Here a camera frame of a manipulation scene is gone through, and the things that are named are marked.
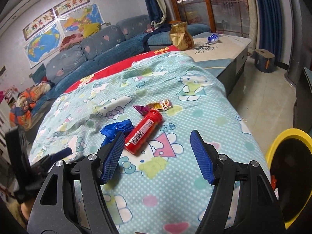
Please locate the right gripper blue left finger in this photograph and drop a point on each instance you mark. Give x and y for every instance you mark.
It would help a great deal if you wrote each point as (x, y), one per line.
(109, 157)

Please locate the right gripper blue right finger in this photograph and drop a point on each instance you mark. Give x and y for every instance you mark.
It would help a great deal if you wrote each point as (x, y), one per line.
(205, 156)

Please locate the blue plastic bag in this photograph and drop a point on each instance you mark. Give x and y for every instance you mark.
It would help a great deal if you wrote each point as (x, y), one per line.
(110, 131)

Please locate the red cylindrical snack tube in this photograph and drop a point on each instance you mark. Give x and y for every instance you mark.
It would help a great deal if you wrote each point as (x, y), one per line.
(142, 131)

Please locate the purple gold candy wrapper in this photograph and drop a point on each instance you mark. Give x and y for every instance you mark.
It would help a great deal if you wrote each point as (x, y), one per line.
(158, 106)

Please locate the yellow black trash bin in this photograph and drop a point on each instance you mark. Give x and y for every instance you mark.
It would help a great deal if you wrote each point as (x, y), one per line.
(289, 162)

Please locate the person left hand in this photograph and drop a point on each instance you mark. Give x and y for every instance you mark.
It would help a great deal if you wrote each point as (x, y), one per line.
(26, 208)

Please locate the Hello Kitty patterned blanket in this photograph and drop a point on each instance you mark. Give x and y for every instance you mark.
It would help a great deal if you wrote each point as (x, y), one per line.
(161, 189)

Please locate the red blanket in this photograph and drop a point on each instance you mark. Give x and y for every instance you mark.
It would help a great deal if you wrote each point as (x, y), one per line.
(118, 67)

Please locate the tv cabinet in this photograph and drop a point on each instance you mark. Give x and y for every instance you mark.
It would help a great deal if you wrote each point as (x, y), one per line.
(303, 105)

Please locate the blue corner sofa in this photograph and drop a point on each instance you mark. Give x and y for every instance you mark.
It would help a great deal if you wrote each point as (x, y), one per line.
(125, 39)

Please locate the beige coffee table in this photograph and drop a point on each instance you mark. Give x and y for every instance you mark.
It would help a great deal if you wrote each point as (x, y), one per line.
(225, 59)

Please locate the pile of clothes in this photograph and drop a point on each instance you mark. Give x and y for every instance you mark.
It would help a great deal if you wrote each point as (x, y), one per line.
(70, 41)

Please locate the yellow cushion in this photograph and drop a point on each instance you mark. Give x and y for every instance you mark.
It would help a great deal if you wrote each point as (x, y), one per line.
(90, 29)

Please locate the dark blue storage box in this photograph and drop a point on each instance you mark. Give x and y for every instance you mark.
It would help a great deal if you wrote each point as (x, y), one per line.
(264, 60)

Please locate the world map poster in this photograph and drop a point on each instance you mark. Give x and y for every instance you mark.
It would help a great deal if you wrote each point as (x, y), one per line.
(43, 45)

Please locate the gold paper bag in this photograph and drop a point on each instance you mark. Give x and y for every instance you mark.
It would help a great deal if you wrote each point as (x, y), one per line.
(180, 36)

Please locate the china map poster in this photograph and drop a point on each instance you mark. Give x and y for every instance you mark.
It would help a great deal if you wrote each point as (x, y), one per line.
(74, 21)

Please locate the blue foil wrapper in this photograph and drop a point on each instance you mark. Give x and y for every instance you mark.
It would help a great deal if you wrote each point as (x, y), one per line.
(214, 38)

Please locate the left blue curtain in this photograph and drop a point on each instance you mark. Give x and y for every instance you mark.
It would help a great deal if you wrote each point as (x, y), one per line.
(157, 11)

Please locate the blue curtain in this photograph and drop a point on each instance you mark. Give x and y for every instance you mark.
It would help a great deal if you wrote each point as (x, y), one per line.
(270, 26)
(157, 11)

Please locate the silver tower air conditioner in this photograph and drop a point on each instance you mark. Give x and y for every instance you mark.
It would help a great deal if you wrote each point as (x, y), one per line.
(301, 47)

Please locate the wooden glass sliding door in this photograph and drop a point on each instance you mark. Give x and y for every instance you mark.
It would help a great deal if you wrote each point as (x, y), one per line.
(222, 16)

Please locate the right blue curtain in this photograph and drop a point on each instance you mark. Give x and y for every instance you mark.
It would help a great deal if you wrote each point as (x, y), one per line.
(270, 26)

